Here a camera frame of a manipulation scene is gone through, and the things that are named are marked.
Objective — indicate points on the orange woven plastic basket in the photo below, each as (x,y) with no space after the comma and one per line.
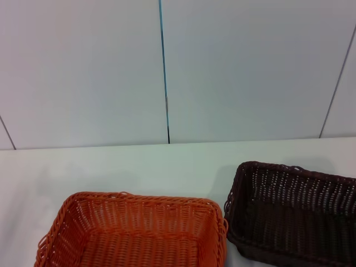
(139,244)

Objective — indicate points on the dark brown woven basket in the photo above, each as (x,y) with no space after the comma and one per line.
(292,219)

